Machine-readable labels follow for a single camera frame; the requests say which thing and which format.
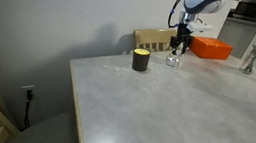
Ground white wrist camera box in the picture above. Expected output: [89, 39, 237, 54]
[187, 20, 215, 35]

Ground white wall outlet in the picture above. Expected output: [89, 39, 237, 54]
[20, 83, 36, 93]

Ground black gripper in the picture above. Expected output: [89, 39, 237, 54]
[168, 20, 196, 59]

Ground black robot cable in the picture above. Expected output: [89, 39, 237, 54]
[166, 0, 193, 31]

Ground dark brown candle cup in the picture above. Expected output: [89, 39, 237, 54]
[130, 47, 152, 73]

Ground black plug with cable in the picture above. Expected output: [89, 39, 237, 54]
[20, 89, 37, 131]

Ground clear glass jar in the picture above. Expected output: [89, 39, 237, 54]
[238, 42, 256, 76]

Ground dark microwave oven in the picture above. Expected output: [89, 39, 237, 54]
[230, 0, 256, 23]

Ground orange cardboard box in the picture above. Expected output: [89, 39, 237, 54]
[189, 35, 235, 63]

